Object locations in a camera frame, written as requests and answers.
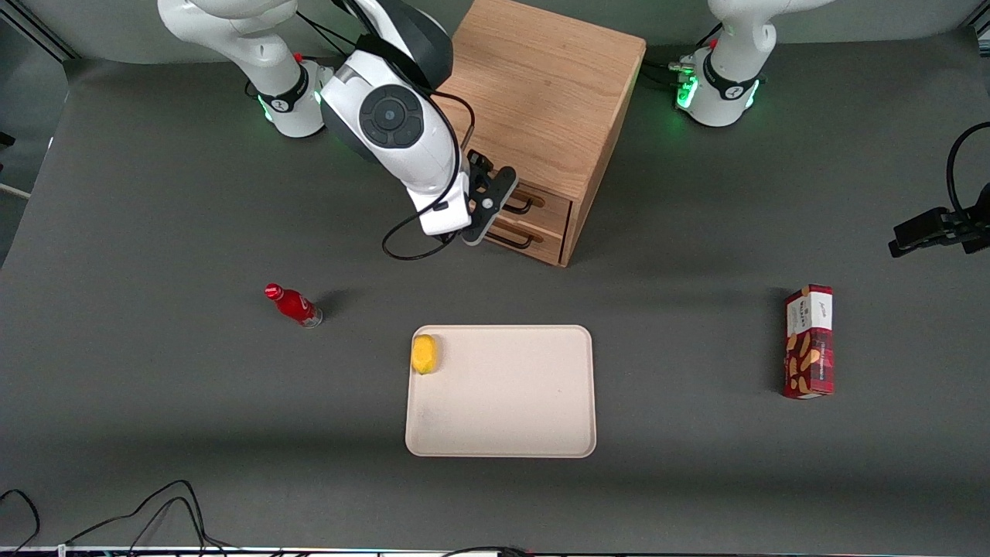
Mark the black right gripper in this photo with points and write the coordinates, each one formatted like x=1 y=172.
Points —
x=479 y=161

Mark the beige plastic tray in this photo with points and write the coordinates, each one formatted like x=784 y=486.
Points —
x=510 y=402

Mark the red cola bottle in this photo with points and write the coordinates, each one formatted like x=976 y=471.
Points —
x=294 y=305

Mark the black camera clamp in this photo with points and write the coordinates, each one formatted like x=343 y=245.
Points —
x=928 y=228

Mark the aluminium frame rail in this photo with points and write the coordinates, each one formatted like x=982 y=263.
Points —
x=46 y=35

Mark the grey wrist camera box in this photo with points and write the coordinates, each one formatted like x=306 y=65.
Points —
x=473 y=234

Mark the wooden drawer cabinet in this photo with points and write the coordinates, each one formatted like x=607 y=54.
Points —
x=541 y=93

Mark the yellow lemon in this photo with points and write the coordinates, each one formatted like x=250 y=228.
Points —
x=425 y=354

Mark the red cookie box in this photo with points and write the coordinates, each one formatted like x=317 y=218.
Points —
x=808 y=348

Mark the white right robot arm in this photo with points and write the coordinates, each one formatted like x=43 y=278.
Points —
x=387 y=116

